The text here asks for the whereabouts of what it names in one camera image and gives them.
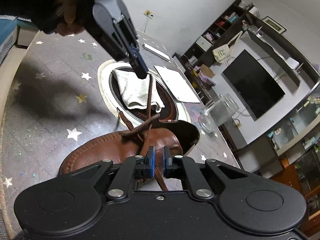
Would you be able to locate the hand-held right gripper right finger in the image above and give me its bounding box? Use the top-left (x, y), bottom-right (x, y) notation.
top-left (162, 146), bottom-right (248, 201)

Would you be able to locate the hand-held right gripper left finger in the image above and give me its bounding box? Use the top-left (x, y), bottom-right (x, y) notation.
top-left (64, 146), bottom-right (157, 201)

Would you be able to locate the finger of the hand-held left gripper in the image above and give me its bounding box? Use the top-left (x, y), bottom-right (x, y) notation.
top-left (127, 44), bottom-right (150, 80)

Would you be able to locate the brown shoelace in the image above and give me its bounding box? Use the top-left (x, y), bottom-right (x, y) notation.
top-left (116, 74), bottom-right (173, 192)

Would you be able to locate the brown leather shoe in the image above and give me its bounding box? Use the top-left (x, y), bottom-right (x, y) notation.
top-left (59, 120), bottom-right (200, 190)

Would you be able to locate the person's left hand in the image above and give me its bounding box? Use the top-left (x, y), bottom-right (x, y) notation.
top-left (56, 0), bottom-right (87, 36)

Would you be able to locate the white long flat box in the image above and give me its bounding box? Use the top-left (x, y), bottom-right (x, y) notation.
top-left (143, 43), bottom-right (171, 62)

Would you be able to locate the white cloth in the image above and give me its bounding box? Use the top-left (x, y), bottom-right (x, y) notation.
top-left (111, 69), bottom-right (165, 113)

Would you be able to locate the white flat sheet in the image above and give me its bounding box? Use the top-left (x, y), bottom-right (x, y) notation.
top-left (154, 65), bottom-right (201, 103)

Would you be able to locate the round built-in cooktop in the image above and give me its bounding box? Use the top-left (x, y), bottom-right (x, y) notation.
top-left (97, 59), bottom-right (192, 130)

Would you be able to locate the clear glass jar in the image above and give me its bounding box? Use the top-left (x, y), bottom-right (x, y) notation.
top-left (199, 94), bottom-right (240, 133)

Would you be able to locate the dark television bench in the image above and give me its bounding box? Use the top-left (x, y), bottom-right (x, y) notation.
top-left (172, 52), bottom-right (278, 173)

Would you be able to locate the cream tote bag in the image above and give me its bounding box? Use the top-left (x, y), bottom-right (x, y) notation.
top-left (212, 30), bottom-right (244, 63)

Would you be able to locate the dark open shelf unit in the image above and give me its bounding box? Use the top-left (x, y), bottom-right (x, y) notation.
top-left (184, 0), bottom-right (260, 65)

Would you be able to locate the black flat television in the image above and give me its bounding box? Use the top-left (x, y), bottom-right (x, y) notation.
top-left (222, 49), bottom-right (286, 120)

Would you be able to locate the glass display cabinet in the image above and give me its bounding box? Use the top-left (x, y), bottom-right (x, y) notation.
top-left (265, 90), bottom-right (320, 155)

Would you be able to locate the brown wooden cabinet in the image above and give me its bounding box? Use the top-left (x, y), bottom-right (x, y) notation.
top-left (270, 155), bottom-right (320, 233)

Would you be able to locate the framed wall picture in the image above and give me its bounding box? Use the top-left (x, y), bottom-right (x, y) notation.
top-left (262, 16), bottom-right (287, 34)

